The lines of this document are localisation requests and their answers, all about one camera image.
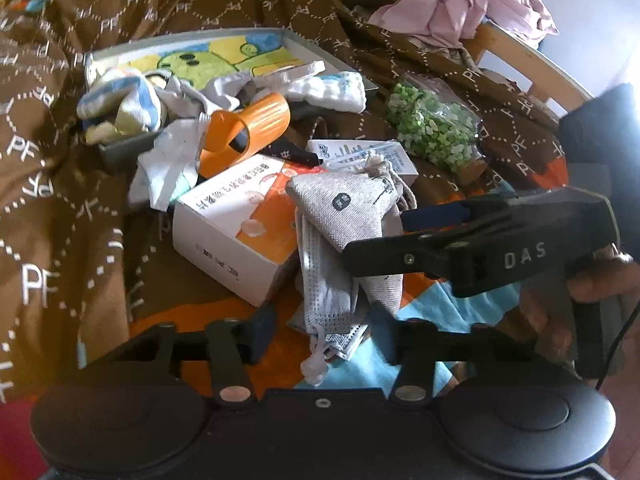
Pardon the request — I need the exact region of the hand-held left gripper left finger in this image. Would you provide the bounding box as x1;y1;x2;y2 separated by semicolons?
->
87;304;280;407

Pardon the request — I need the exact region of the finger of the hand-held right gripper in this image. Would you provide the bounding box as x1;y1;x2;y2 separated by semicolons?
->
400;197;507;234
342;232;482;282

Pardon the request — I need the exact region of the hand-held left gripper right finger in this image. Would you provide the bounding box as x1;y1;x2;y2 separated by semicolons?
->
369;305;538;403

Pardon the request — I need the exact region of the grey drawstring pouch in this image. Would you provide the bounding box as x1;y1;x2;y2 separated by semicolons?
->
285;157;417;322

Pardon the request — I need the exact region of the grey face mask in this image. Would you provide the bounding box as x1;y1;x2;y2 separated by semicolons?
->
292;210;374;389

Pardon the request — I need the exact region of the small black item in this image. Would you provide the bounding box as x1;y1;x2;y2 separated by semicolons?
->
262;140;322;167

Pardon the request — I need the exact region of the white terry towel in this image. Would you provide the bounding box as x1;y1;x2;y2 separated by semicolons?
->
285;71;369;114

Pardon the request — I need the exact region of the white cloth with blue patch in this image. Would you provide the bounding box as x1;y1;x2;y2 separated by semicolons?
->
127;115;212;212

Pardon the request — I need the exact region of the light grey cloth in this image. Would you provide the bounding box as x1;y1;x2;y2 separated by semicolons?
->
162;60;327;122

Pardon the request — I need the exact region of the striped towel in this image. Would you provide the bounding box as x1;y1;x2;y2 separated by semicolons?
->
76;66;164;144

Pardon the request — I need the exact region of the person's right hand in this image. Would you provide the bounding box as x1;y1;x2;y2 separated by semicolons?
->
517;242;640;366

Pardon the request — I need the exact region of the bag of green pellets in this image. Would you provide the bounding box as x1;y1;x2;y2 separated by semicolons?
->
385;77;494;187

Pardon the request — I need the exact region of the small white box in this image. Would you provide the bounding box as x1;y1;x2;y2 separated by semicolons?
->
305;139;420;189

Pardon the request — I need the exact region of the white box with orange print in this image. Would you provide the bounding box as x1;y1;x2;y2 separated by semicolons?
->
172;152;331;309

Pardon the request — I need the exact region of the dark cloth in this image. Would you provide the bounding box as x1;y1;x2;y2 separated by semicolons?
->
557;82;640;192

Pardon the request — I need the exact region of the orange plastic slipper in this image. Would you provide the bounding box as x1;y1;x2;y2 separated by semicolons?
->
197;92;292;179

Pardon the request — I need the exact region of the pink cloth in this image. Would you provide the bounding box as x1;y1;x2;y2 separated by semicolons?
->
367;0;559;54

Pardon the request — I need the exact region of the brown printed blanket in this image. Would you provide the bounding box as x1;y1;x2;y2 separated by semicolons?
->
0;0;640;480

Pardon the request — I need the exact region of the black cable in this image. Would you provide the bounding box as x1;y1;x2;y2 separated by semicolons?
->
594;305;640;392

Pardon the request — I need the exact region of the wooden bed rail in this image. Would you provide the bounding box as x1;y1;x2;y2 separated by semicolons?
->
465;22;596;117

